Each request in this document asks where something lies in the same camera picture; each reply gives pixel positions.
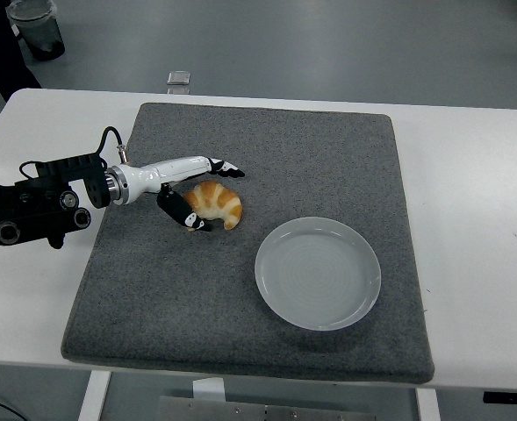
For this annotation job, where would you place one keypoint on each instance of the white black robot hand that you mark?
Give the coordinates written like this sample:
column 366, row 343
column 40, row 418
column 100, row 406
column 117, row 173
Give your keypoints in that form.
column 170, row 170

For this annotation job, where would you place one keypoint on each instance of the golden croissant bread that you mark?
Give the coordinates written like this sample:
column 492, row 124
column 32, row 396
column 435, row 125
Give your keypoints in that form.
column 218, row 201

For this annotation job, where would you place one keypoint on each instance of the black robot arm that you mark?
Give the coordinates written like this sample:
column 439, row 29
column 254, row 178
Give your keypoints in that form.
column 34, row 206

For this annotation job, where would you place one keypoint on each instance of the round grey plate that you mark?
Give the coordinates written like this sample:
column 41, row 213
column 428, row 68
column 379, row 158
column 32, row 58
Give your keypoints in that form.
column 317, row 274

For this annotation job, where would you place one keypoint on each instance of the grey metal plate with screws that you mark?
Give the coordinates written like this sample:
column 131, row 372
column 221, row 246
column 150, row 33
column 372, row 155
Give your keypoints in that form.
column 267, row 410

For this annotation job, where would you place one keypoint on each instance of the metal floor socket cover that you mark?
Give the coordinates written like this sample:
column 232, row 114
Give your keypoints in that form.
column 178, row 91
column 179, row 77

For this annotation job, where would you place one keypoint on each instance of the grey felt mat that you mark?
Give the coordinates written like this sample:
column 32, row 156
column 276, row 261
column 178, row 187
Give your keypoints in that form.
column 240, row 307

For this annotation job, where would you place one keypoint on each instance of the black bin with clear bag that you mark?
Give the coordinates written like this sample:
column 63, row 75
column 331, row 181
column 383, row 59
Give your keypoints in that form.
column 40, row 35

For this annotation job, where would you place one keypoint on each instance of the white table leg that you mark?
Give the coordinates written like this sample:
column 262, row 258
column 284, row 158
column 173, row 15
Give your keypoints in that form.
column 93, row 397
column 428, row 405

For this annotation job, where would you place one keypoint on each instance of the black table control panel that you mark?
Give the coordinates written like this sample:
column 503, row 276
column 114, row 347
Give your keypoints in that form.
column 510, row 397

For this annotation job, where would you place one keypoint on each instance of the white table bracket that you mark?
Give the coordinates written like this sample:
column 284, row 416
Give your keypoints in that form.
column 208, row 389

